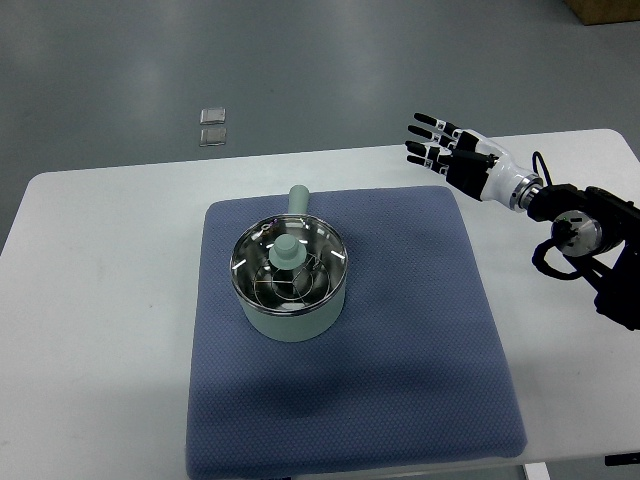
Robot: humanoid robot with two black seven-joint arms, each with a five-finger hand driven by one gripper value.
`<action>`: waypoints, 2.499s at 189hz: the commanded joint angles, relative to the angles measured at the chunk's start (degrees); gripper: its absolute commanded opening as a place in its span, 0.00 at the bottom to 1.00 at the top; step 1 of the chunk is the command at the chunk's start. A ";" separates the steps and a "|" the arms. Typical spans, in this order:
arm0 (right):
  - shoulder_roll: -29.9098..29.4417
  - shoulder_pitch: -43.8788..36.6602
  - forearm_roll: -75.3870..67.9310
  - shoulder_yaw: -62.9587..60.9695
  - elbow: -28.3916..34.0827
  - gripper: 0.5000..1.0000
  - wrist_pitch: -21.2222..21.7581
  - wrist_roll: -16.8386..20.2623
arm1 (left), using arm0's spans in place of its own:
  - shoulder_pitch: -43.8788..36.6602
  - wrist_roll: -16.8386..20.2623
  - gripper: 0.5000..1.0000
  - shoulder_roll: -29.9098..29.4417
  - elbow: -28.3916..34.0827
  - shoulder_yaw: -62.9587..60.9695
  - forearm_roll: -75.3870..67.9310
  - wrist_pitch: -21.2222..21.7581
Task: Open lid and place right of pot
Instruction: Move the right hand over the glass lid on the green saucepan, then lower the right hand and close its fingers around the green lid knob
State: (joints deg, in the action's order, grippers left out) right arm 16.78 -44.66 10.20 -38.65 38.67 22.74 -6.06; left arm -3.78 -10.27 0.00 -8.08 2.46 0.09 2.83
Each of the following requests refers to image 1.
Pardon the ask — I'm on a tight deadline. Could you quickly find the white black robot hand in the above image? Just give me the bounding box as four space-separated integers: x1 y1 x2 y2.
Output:
405 113 543 212

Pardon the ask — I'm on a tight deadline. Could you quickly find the glass lid with green knob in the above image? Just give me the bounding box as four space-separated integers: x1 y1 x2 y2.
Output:
230 214 349 317

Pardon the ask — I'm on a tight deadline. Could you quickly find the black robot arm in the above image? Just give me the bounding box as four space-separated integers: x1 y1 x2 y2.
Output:
526 184 639 331

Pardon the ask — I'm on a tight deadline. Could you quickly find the mint green pot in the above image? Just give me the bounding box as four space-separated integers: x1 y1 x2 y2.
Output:
236 185 346 343

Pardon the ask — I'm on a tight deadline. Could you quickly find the cardboard box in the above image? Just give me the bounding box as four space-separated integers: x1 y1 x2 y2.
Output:
564 0 639 26

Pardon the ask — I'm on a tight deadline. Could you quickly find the blue quilted mat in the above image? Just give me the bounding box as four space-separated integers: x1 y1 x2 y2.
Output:
186 186 527 479

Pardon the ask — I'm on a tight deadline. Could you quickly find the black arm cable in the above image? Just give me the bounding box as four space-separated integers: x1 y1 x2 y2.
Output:
531 150 555 187

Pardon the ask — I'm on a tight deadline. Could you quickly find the wire steamer rack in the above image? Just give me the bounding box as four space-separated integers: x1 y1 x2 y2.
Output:
252 254 331 309

